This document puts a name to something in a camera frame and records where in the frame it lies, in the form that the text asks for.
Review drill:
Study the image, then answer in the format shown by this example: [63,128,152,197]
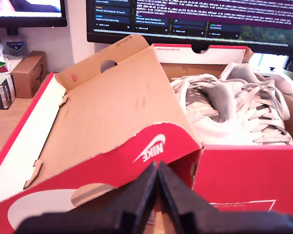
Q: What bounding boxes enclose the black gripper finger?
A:
[158,161,225,234]
[70,162,158,234]

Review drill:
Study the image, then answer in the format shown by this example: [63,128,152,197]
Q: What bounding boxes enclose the white leather lace-up sneaker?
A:
[219,62,293,161]
[170,72,256,146]

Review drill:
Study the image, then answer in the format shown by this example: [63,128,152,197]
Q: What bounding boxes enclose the red cardboard shoebox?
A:
[0,34,293,232]

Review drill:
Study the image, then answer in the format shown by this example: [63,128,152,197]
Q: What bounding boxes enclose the white game controller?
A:
[255,65,293,96]

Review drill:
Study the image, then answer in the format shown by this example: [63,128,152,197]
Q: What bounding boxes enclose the small brown cardboard box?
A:
[11,50,48,99]

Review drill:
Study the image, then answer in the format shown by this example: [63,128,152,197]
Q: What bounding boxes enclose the dark printed carton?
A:
[0,77,17,110]

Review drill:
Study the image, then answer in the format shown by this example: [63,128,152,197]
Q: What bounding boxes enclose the wide black computer monitor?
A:
[86,0,293,58]

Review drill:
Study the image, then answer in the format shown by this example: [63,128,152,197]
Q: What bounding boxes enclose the clear bottle blue shield label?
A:
[1,35,25,57]

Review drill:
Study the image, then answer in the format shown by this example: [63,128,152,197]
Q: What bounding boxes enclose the narrow black computer monitor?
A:
[0,0,68,29]

